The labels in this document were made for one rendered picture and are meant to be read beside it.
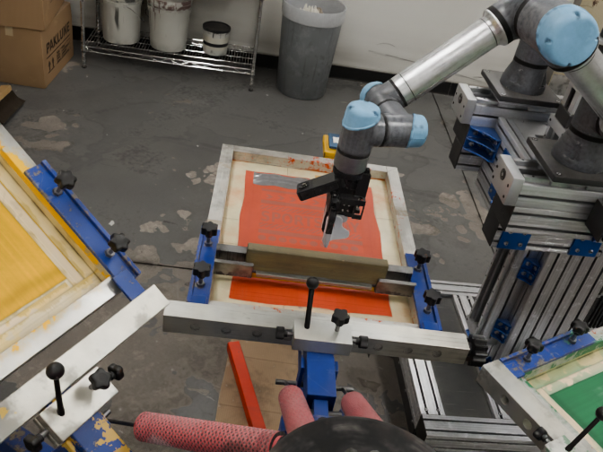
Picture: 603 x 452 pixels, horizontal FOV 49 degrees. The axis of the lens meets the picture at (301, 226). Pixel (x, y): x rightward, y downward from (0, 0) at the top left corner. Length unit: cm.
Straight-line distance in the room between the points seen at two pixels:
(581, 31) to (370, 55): 393
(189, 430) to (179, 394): 157
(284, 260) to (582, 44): 82
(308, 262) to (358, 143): 37
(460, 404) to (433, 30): 342
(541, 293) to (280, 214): 102
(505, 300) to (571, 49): 126
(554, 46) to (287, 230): 86
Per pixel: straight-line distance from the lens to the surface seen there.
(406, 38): 536
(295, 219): 194
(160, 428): 115
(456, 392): 264
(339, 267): 166
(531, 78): 235
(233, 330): 147
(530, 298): 249
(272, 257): 164
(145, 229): 343
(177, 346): 283
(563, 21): 150
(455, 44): 160
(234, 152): 216
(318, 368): 140
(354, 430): 97
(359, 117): 141
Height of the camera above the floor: 206
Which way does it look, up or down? 35 degrees down
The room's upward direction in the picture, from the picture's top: 11 degrees clockwise
